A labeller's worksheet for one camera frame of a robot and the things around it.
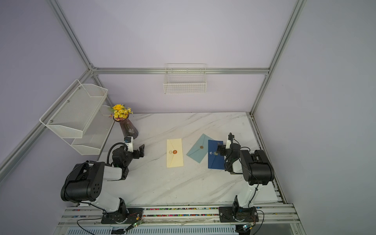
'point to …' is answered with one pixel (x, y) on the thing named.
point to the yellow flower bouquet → (120, 112)
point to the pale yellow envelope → (174, 152)
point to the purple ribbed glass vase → (128, 127)
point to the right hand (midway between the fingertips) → (225, 145)
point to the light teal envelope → (200, 149)
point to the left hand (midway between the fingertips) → (136, 146)
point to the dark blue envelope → (215, 160)
